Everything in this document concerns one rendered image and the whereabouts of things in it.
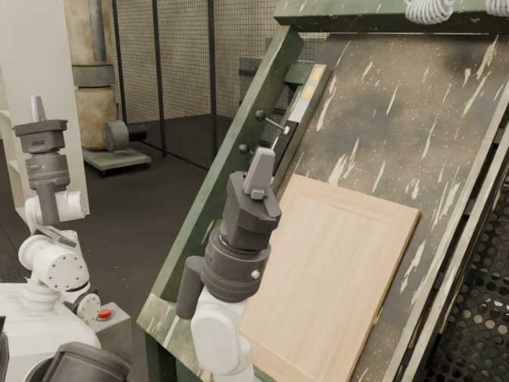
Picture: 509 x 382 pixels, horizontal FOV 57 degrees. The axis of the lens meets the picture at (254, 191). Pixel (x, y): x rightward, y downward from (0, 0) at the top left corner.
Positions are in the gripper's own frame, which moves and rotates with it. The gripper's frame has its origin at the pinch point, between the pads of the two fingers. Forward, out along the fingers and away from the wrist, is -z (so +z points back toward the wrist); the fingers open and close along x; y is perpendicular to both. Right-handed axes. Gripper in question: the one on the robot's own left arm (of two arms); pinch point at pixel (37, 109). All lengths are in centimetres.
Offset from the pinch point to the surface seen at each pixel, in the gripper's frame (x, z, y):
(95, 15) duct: -234, -181, -463
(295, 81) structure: 50, -7, -81
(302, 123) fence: 53, 10, -61
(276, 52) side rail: 45, -19, -80
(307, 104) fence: 56, 3, -62
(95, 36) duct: -240, -156, -468
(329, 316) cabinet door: 58, 62, -26
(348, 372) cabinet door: 61, 73, -16
